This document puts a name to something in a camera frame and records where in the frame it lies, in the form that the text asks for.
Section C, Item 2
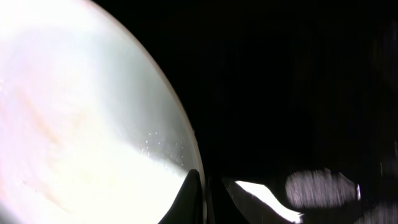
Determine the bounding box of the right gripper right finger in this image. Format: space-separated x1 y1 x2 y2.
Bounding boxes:
206 176 249 224

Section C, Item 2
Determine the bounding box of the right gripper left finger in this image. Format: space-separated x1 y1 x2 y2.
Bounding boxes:
159 169 203 224

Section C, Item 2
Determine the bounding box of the light blue plate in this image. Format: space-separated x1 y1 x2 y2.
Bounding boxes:
1 0 207 224

